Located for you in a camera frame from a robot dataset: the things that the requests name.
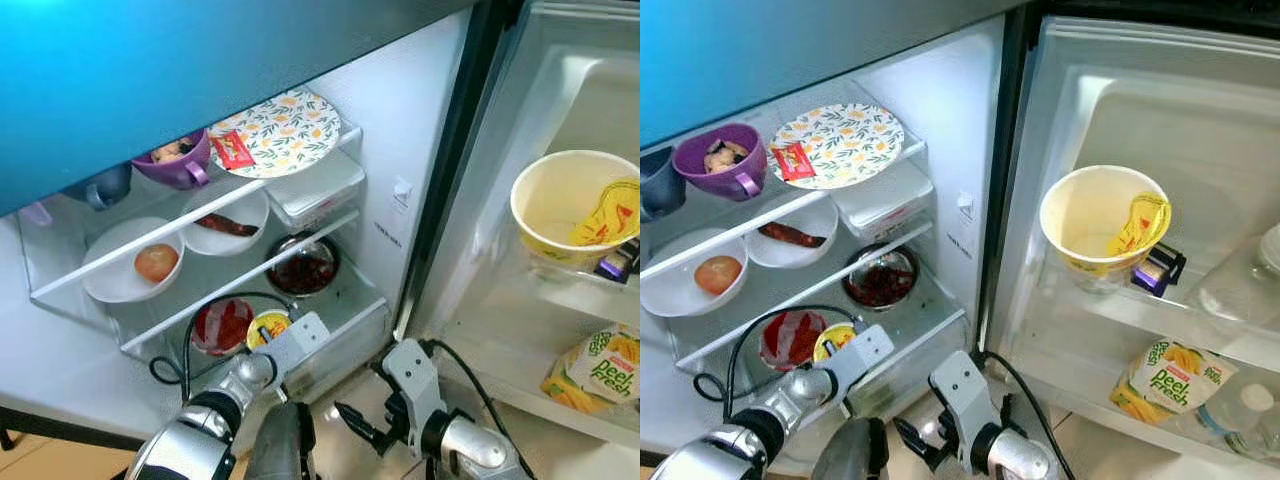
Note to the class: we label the purple mug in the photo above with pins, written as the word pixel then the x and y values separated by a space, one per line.
pixel 180 172
pixel 715 180

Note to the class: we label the yellow instant noodle cup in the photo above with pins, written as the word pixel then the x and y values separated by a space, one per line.
pixel 560 215
pixel 1095 225

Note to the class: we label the dark blue mug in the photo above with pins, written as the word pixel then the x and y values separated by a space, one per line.
pixel 105 188
pixel 660 185

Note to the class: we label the beige food piece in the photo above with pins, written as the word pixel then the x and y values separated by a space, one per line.
pixel 725 155
pixel 175 150

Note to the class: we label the small purple black box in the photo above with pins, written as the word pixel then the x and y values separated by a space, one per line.
pixel 615 263
pixel 1160 270

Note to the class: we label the dark red sausage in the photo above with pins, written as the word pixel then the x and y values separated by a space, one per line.
pixel 228 224
pixel 795 235

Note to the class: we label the white ceramic bowl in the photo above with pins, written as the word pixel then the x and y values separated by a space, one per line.
pixel 115 275
pixel 245 212
pixel 810 218
pixel 675 290

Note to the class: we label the clear plastic bottle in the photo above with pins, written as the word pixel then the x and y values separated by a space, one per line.
pixel 1245 418
pixel 1240 278

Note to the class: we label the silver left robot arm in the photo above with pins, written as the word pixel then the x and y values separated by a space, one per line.
pixel 760 432
pixel 200 432

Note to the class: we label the steel bowl with red food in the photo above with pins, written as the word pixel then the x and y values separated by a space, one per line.
pixel 880 280
pixel 303 270

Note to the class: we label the yellow round lidded container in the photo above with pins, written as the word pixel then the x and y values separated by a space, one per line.
pixel 268 328
pixel 835 342

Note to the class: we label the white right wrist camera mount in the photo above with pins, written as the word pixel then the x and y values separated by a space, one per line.
pixel 965 395
pixel 412 385

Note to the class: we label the glass fridge shelf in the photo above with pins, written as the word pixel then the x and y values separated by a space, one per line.
pixel 760 312
pixel 200 302
pixel 60 278
pixel 780 212

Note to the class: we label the red snack packet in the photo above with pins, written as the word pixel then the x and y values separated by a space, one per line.
pixel 233 150
pixel 796 161

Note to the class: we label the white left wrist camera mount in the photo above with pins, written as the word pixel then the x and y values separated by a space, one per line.
pixel 862 355
pixel 295 345

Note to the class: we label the round orange fruit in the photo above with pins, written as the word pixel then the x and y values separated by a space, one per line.
pixel 156 262
pixel 718 274

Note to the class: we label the clear plastic food box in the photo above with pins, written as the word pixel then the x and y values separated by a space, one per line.
pixel 315 190
pixel 885 200

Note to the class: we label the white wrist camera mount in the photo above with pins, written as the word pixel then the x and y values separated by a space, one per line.
pixel 412 385
pixel 965 395
pixel 295 345
pixel 862 355

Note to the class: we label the floral pattern plate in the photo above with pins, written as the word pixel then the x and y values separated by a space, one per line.
pixel 845 142
pixel 290 130

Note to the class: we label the white fridge thermostat dial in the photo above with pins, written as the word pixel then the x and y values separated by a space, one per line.
pixel 965 206
pixel 401 188

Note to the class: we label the covered bowl of red food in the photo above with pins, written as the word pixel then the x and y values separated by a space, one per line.
pixel 222 327
pixel 792 340

